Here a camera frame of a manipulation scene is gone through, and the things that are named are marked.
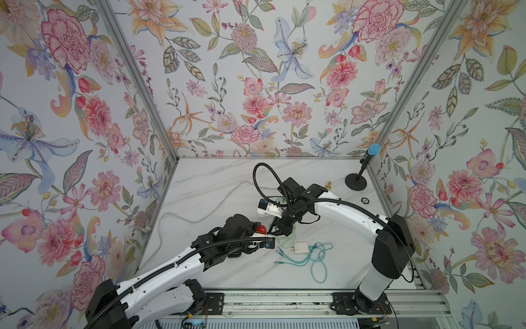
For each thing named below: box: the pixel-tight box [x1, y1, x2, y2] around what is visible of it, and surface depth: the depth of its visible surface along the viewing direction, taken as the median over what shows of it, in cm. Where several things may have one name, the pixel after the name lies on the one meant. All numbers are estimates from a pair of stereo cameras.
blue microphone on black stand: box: [344, 143, 382, 192], surface depth 112 cm
